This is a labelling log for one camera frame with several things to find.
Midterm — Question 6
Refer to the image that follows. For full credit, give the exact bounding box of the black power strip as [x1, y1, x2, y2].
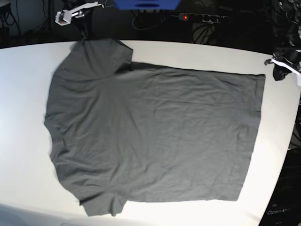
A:
[177, 13, 231, 24]

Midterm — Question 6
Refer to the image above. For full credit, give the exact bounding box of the blue plastic box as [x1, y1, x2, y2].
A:
[113, 0, 181, 10]

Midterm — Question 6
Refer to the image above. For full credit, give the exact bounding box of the black OpenArm base box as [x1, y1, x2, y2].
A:
[259, 148, 301, 226]

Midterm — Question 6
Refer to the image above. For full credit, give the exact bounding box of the dark grey T-shirt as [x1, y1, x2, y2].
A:
[44, 39, 265, 216]

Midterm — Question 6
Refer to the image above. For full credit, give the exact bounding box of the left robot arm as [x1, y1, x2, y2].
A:
[271, 0, 301, 81]

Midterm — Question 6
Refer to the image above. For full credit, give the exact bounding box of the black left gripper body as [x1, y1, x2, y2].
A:
[274, 48, 301, 65]

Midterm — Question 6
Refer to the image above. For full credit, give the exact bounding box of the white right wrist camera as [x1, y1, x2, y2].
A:
[55, 1, 105, 26]

